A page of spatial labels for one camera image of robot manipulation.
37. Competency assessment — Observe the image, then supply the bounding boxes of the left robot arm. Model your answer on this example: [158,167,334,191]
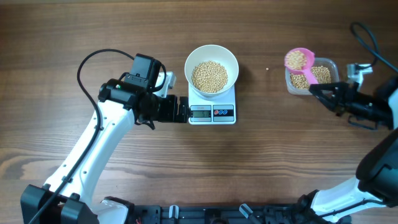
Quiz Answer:
[21,54,189,223]

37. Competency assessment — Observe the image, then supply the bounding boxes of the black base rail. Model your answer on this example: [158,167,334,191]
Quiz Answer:
[127,204,327,224]

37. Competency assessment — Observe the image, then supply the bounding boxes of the soybeans in scoop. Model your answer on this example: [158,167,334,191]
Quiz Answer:
[285,50,307,70]

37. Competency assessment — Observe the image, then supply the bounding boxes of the soybeans in bowl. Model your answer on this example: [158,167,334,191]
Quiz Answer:
[191,60,228,93]

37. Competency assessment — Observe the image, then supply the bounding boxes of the pink measuring scoop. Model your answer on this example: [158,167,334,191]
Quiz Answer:
[284,48,318,85]

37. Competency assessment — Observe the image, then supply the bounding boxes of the clear plastic container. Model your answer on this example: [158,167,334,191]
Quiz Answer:
[285,57,340,95]

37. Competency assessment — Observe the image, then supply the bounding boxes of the pile of soybeans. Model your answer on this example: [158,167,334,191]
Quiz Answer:
[290,66,331,90]

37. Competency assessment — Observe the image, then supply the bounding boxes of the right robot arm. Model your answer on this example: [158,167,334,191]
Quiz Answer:
[292,78,397,223]

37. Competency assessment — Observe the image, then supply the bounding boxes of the white bowl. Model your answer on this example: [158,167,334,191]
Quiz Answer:
[184,45,239,98]

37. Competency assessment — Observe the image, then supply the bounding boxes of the left black cable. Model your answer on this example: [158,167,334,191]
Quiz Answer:
[27,49,136,224]

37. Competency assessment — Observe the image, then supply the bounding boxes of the white digital kitchen scale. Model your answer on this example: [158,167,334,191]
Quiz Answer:
[188,86,236,125]

